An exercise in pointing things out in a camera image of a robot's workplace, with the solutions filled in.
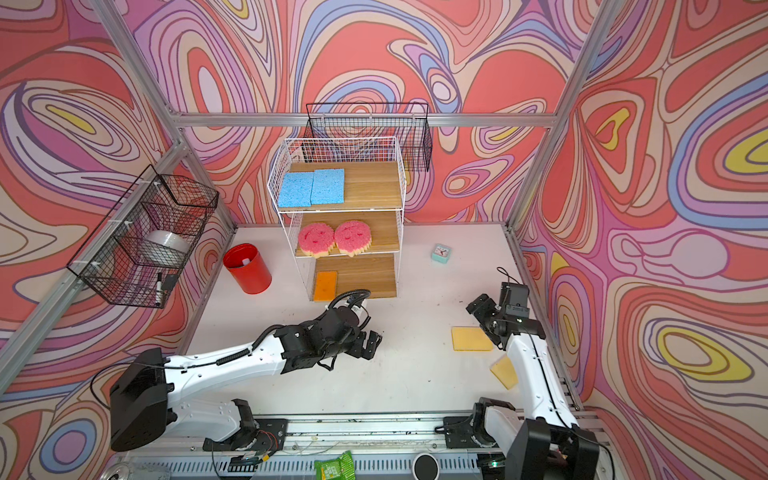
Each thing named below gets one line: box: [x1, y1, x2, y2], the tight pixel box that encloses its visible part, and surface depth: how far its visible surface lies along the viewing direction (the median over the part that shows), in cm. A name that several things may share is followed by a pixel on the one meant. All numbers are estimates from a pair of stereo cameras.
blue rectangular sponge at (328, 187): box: [310, 168, 345, 205], surface depth 72 cm
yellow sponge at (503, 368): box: [490, 354, 519, 390], surface depth 85 cm
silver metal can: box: [101, 462, 171, 480], surface depth 59 cm
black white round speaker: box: [412, 452, 440, 480], surface depth 66 cm
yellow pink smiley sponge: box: [334, 220, 373, 257], surface depth 81 cm
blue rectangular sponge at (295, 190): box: [278, 172, 314, 208], surface depth 71 cm
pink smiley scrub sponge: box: [298, 222, 335, 259], surface depth 80 cm
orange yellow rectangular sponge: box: [314, 271, 337, 302], surface depth 101 cm
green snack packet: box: [314, 450, 357, 480], surface depth 70 cm
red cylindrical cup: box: [222, 243, 272, 295], surface depth 100 cm
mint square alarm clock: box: [431, 243, 453, 264], surface depth 110 cm
